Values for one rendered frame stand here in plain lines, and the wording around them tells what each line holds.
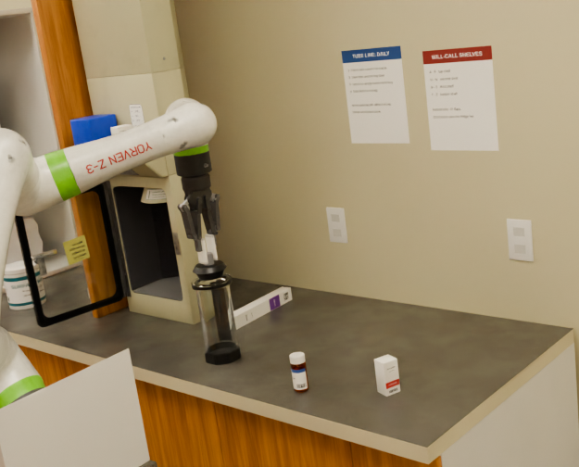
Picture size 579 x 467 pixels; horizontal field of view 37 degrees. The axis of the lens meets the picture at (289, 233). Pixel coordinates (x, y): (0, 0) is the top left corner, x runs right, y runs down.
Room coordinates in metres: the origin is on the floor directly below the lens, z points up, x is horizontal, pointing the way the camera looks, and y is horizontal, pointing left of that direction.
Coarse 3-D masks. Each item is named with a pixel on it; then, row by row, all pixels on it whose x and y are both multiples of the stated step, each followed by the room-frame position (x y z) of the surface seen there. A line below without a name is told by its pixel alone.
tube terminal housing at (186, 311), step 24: (168, 72) 2.57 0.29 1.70; (96, 96) 2.72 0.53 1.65; (120, 96) 2.63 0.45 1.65; (144, 96) 2.56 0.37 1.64; (168, 96) 2.56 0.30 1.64; (120, 120) 2.65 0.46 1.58; (168, 168) 2.52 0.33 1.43; (168, 192) 2.53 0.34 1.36; (192, 240) 2.56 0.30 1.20; (192, 264) 2.55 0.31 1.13; (192, 288) 2.54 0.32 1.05; (144, 312) 2.69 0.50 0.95; (168, 312) 2.60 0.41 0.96; (192, 312) 2.52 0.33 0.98
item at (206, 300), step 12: (228, 276) 2.23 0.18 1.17; (228, 288) 2.20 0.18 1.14; (204, 300) 2.18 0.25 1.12; (216, 300) 2.18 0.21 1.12; (228, 300) 2.20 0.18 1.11; (204, 312) 2.18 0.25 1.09; (216, 312) 2.18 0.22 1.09; (228, 312) 2.19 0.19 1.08; (204, 324) 2.19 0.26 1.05; (216, 324) 2.17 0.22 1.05; (228, 324) 2.19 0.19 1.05; (204, 336) 2.20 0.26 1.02; (216, 336) 2.18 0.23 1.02; (228, 336) 2.18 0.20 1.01; (216, 348) 2.18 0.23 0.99; (228, 348) 2.18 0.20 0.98
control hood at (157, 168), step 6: (150, 162) 2.48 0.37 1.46; (156, 162) 2.49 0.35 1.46; (162, 162) 2.51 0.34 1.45; (138, 168) 2.52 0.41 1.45; (144, 168) 2.50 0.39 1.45; (150, 168) 2.48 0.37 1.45; (156, 168) 2.49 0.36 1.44; (162, 168) 2.51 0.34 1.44; (120, 174) 2.63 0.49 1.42; (144, 174) 2.55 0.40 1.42; (150, 174) 2.52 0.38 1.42; (156, 174) 2.50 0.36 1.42; (162, 174) 2.51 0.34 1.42
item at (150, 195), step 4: (144, 188) 2.68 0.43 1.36; (148, 188) 2.64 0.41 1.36; (152, 188) 2.63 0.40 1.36; (156, 188) 2.63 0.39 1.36; (160, 188) 2.62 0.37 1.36; (144, 192) 2.66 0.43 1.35; (148, 192) 2.64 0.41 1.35; (152, 192) 2.63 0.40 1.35; (156, 192) 2.62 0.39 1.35; (160, 192) 2.62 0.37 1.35; (164, 192) 2.61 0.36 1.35; (144, 196) 2.65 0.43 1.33; (148, 196) 2.63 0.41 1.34; (152, 196) 2.62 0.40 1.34; (156, 196) 2.62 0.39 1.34; (160, 196) 2.61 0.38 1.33; (164, 196) 2.61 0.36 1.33; (144, 200) 2.64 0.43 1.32; (148, 200) 2.63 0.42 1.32; (152, 200) 2.62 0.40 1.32; (156, 200) 2.61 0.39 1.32; (160, 200) 2.61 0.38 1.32; (164, 200) 2.61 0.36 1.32
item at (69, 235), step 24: (24, 216) 2.55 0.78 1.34; (48, 216) 2.60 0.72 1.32; (72, 216) 2.64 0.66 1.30; (96, 216) 2.69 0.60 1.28; (48, 240) 2.59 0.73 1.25; (72, 240) 2.63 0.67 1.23; (96, 240) 2.68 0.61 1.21; (24, 264) 2.53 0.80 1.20; (48, 264) 2.58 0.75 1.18; (72, 264) 2.62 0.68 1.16; (96, 264) 2.67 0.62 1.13; (48, 288) 2.57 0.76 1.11; (72, 288) 2.61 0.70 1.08; (96, 288) 2.67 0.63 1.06; (48, 312) 2.56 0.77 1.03
